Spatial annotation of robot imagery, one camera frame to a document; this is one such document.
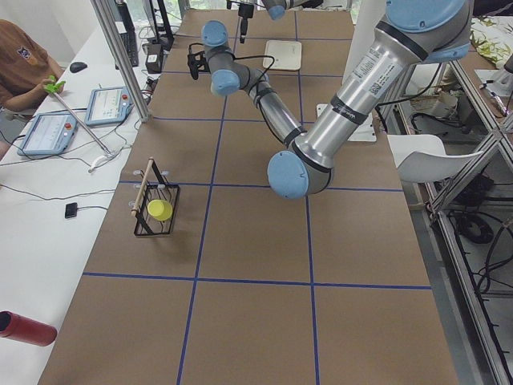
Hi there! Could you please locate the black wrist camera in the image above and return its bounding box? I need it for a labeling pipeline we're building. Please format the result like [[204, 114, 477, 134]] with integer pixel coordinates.
[[188, 43, 210, 80]]

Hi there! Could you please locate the white plastic chair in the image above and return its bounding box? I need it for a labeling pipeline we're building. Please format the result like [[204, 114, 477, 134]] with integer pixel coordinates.
[[387, 134, 484, 183]]

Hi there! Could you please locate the person in brown shirt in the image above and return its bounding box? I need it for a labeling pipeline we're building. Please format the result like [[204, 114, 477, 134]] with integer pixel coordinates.
[[1, 19, 63, 112]]

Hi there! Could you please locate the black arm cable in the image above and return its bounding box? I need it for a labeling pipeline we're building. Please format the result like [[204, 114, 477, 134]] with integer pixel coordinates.
[[232, 55, 277, 93]]

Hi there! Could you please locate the black power adapter box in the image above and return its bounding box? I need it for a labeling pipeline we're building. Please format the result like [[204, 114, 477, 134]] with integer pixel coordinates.
[[145, 43, 164, 74]]

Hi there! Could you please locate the black keyboard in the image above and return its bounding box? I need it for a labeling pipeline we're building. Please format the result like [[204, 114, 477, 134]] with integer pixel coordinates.
[[119, 31, 139, 67]]

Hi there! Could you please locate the aluminium frame post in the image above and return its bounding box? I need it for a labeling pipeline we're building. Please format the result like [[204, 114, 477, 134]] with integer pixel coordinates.
[[91, 0, 150, 123]]

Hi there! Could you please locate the red cylinder bottle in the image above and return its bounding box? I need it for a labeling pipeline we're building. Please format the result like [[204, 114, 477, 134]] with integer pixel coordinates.
[[1, 310, 57, 347]]

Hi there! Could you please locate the small black square device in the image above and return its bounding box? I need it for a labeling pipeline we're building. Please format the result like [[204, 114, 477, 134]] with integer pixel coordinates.
[[64, 202, 78, 219]]

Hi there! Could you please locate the black computer mouse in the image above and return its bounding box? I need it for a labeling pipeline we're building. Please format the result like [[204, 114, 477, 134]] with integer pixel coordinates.
[[69, 62, 87, 74]]

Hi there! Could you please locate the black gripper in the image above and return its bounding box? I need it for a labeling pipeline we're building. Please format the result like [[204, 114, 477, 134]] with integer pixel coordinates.
[[238, 0, 253, 43]]

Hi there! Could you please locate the yellow plastic cup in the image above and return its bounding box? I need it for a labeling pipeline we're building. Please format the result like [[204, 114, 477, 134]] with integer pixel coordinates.
[[147, 200, 174, 221]]

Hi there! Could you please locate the silver grabber stick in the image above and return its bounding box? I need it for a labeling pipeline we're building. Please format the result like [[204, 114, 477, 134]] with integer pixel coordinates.
[[43, 75, 116, 173]]

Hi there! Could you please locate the blue teach pendant near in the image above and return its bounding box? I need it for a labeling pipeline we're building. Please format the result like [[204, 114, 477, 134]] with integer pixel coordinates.
[[17, 113, 77, 157]]

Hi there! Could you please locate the blue teach pendant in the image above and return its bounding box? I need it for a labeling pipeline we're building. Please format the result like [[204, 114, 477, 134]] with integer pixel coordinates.
[[84, 87, 133, 127], [17, 113, 77, 157]]

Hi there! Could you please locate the black wire cup rack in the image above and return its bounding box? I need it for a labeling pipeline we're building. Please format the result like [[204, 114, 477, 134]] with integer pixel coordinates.
[[131, 157, 180, 237]]

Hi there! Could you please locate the blue teach pendant far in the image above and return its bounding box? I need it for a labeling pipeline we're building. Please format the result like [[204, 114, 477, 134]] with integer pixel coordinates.
[[84, 87, 133, 127]]

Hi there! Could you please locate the cream rabbit serving tray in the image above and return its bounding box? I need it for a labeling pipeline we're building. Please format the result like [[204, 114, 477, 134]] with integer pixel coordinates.
[[262, 40, 302, 71]]

